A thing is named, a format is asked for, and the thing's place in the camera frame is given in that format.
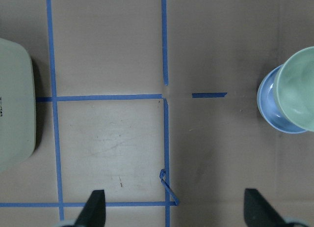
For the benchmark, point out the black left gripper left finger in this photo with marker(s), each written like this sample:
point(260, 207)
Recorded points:
point(93, 213)

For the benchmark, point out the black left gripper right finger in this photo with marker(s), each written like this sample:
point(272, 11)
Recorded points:
point(258, 212)

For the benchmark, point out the blue bowl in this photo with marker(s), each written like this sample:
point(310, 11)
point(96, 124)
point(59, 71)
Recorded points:
point(268, 108)

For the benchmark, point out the green bowl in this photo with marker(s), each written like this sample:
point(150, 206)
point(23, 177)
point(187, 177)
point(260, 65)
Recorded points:
point(294, 89)

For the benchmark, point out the cream and chrome toaster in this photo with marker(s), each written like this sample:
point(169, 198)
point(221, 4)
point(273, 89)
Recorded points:
point(17, 105)

